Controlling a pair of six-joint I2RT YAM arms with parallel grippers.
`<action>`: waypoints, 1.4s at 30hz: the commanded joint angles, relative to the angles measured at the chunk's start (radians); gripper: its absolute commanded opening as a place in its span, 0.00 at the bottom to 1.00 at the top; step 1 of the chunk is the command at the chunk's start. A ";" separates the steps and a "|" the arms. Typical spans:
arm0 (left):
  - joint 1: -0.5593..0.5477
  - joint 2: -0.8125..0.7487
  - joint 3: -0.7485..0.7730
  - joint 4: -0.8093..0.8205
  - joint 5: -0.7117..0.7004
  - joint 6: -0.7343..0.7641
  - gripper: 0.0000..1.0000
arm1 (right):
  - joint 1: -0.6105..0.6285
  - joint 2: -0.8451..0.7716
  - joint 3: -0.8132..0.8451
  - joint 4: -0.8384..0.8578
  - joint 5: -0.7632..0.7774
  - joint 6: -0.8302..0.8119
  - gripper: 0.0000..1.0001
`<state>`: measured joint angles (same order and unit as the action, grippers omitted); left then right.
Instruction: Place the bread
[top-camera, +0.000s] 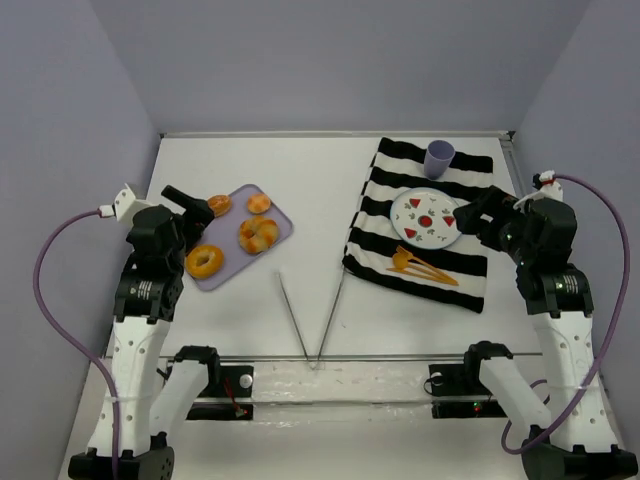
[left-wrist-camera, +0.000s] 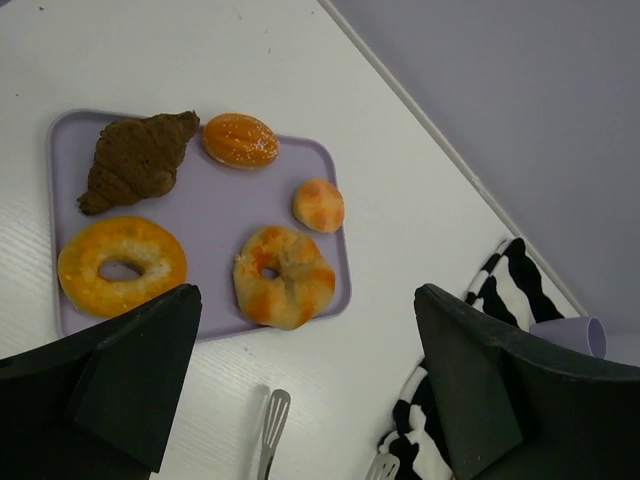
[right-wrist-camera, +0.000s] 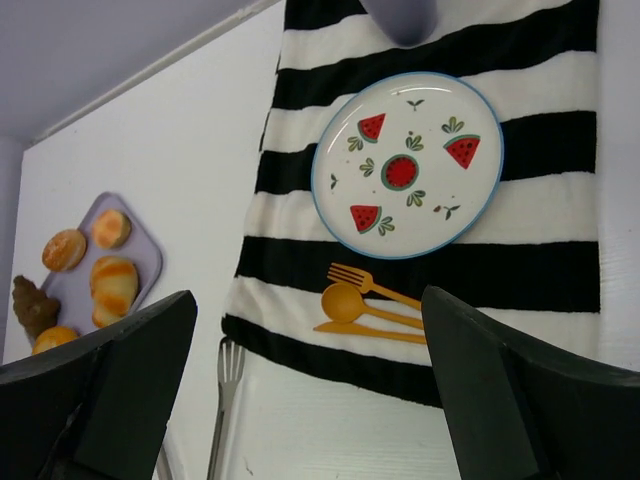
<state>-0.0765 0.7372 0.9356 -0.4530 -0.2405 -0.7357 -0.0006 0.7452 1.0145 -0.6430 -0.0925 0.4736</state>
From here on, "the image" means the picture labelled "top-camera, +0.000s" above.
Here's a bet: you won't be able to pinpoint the small round bun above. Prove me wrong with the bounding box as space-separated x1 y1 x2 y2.
247 193 272 215

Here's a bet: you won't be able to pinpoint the twisted glazed bread ring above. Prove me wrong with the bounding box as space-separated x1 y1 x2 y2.
238 215 279 255

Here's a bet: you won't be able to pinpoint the metal serving tongs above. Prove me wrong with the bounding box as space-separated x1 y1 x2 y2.
274 266 346 371

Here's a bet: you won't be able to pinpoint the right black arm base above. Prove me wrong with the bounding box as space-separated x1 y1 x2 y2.
423 363 506 420

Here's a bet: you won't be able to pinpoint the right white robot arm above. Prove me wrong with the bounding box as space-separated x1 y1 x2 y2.
454 187 639 479

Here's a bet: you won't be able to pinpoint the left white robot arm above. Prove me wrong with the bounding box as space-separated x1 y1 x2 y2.
68 186 221 479

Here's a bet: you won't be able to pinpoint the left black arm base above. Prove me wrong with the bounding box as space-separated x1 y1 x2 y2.
186 364 254 421

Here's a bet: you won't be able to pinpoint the orange sesame bun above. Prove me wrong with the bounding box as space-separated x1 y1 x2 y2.
207 195 233 218

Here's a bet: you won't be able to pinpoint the white plate fruit pattern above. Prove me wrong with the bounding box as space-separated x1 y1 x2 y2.
390 188 461 250

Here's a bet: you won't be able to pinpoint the lavender plastic cup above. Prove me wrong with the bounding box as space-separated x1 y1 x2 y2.
423 140 456 180

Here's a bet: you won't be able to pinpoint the orange plastic fork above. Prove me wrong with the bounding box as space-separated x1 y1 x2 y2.
396 246 451 279

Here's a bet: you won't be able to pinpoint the orange plastic spoon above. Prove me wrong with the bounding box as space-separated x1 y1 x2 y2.
392 253 438 277

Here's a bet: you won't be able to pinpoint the black white striped cloth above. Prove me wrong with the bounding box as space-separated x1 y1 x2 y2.
342 137 494 313

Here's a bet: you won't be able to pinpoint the orange plastic knife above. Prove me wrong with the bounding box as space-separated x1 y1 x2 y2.
386 268 459 286

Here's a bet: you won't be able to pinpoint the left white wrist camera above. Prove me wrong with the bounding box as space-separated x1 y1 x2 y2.
98 183 153 224

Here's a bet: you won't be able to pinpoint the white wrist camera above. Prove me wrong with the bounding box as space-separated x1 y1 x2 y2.
513 170 563 211
98 183 153 224

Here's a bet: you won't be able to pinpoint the orange ring bagel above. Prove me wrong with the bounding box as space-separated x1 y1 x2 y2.
185 244 225 280

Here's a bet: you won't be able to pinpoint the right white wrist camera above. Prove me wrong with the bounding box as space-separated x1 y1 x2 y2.
513 170 563 211

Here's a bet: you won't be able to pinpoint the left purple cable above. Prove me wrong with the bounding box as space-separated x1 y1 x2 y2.
32 209 121 480

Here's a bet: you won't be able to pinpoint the metal front rail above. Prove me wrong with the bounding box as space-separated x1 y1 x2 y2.
102 351 544 363

